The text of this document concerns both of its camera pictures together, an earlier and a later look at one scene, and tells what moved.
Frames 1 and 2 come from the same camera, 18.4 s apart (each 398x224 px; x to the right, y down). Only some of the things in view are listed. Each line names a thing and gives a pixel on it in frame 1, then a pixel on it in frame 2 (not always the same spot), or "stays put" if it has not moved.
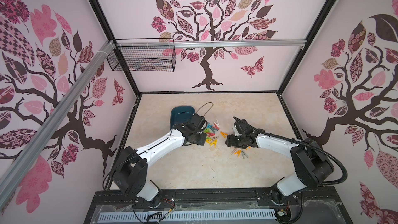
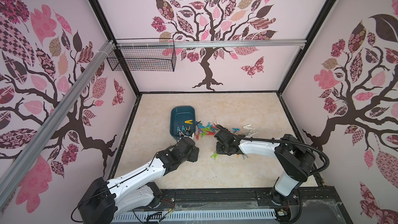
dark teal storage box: [180, 114] stays put
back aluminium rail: [222, 44] stays put
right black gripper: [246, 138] → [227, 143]
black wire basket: [144, 59] stays put
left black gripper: [201, 142] → [194, 155]
